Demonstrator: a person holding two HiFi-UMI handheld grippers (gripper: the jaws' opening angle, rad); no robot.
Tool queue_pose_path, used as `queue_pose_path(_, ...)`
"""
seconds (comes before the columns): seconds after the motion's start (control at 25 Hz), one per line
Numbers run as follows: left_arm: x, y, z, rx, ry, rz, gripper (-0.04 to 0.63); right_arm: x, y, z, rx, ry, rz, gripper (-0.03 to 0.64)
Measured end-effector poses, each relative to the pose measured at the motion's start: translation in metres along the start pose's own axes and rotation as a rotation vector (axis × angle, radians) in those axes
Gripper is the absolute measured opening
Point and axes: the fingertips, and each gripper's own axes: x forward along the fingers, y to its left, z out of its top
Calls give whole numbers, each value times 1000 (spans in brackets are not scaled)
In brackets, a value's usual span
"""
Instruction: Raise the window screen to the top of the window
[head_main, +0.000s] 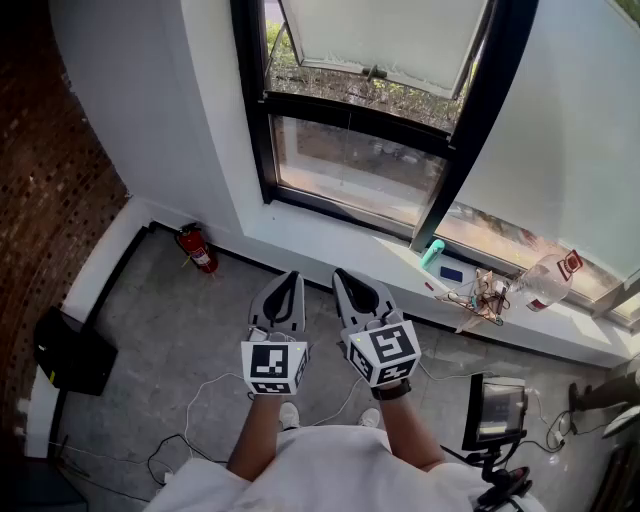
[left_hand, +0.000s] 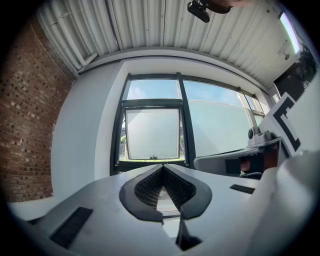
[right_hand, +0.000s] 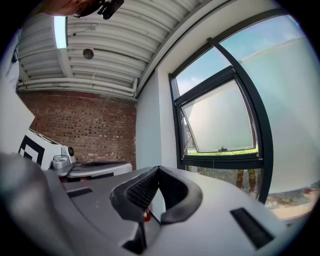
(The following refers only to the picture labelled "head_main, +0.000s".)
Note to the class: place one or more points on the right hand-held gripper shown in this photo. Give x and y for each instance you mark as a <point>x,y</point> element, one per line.
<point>385,350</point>

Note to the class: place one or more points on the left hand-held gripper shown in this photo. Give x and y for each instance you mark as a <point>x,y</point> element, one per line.
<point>272,362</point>

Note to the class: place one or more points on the person's left forearm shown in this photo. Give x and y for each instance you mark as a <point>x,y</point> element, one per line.
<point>257,435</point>

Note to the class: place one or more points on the person's right forearm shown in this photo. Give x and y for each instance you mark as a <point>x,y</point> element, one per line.
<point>410,435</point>

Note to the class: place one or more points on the white window sill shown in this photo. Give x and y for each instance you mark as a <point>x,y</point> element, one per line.
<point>350,255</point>

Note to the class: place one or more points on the black monitor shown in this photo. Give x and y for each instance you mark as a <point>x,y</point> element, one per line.
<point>500,410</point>

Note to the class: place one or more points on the frosted fixed window pane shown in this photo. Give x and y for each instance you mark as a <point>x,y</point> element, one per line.
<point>550,125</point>

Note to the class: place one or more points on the frosted glass window sash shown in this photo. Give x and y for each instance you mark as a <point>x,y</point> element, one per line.
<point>390,30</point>

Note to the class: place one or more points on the mint green bottle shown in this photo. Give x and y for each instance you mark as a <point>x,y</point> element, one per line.
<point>433,254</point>

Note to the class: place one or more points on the dark smartphone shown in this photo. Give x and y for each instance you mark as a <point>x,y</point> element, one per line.
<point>451,274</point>

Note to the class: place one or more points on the red fire extinguisher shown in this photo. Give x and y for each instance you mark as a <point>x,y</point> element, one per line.
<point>197,250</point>

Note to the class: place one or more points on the person's white left shoe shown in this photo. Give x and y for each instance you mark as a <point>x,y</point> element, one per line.
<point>289,415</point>

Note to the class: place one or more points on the person's white shoe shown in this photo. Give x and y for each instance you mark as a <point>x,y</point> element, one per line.
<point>369,417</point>
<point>289,415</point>

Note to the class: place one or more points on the person's white right shoe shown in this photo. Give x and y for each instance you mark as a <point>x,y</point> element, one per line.
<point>369,417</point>

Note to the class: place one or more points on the person's white shirt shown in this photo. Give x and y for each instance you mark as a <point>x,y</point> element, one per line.
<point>340,475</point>

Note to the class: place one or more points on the clear plastic water jug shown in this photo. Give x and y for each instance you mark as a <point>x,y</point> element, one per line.
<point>545,282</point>

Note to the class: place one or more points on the black box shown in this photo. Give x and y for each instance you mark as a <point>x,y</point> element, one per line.
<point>75,352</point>

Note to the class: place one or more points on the grey round stool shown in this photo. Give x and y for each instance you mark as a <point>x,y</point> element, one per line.
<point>622,425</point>

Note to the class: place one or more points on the black camera rig mount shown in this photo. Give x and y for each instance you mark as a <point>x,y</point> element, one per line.
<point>502,480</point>

